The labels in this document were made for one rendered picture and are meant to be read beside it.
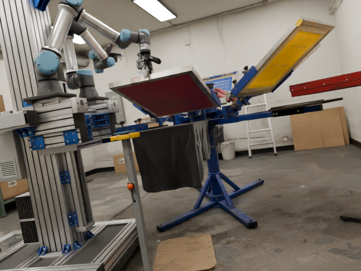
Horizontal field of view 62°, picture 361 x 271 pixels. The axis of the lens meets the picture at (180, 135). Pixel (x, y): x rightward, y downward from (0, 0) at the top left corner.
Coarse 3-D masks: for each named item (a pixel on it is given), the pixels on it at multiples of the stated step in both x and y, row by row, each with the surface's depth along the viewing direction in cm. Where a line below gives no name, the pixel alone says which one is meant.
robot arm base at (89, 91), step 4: (80, 88) 228; (84, 88) 226; (88, 88) 227; (92, 88) 229; (80, 92) 229; (84, 92) 225; (88, 92) 226; (92, 92) 227; (96, 92) 230; (80, 96) 227; (84, 96) 225; (88, 96) 225
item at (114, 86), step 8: (160, 72) 188; (168, 72) 186; (176, 72) 184; (184, 72) 183; (192, 72) 184; (128, 80) 195; (136, 80) 193; (144, 80) 191; (152, 80) 191; (200, 80) 199; (112, 88) 200; (200, 88) 210; (208, 88) 220; (208, 96) 227; (136, 104) 234; (216, 104) 247; (152, 112) 256; (184, 112) 262
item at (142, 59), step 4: (140, 52) 195; (144, 52) 194; (148, 52) 195; (140, 56) 195; (144, 56) 194; (136, 60) 194; (140, 60) 193; (144, 60) 192; (148, 60) 192; (136, 64) 193; (140, 64) 193; (148, 64) 192; (140, 68) 194; (148, 68) 195
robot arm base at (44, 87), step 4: (40, 80) 178; (44, 80) 178; (48, 80) 178; (52, 80) 180; (56, 80) 182; (40, 84) 178; (44, 84) 177; (48, 84) 178; (52, 84) 179; (56, 84) 181; (40, 88) 177; (44, 88) 177; (48, 88) 177; (52, 88) 179; (56, 88) 180; (60, 88) 183; (40, 92) 177; (44, 92) 176; (48, 92) 177
